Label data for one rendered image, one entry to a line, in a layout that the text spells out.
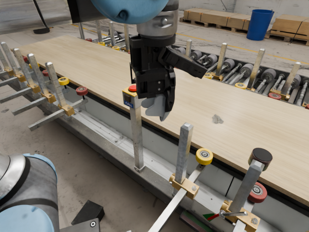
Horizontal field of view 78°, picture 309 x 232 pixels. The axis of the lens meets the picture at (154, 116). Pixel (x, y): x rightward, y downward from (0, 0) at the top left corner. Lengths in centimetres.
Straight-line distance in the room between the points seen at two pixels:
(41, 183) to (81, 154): 178
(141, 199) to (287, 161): 120
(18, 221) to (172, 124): 85
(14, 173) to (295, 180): 99
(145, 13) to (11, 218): 40
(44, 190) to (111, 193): 144
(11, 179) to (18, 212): 7
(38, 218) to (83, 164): 177
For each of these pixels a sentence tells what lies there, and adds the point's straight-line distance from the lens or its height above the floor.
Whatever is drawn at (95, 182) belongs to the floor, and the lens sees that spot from 201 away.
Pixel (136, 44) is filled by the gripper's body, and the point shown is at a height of 151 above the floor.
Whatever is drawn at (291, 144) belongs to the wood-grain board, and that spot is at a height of 90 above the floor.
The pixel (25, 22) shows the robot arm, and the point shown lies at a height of 158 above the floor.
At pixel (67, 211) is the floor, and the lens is 194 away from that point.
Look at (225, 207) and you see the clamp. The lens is 89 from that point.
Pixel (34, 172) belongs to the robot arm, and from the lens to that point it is 50.
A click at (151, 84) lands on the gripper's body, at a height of 143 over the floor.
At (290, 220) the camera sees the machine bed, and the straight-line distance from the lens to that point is 115.
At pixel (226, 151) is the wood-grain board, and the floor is 90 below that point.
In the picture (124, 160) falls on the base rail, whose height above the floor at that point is 70.
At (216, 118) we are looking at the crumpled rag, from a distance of 117.
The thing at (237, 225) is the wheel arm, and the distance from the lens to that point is 87.
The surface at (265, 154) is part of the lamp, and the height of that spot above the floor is 115.
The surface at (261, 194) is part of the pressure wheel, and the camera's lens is 92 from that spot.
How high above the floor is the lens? 162
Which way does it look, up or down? 38 degrees down
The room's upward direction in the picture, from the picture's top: straight up
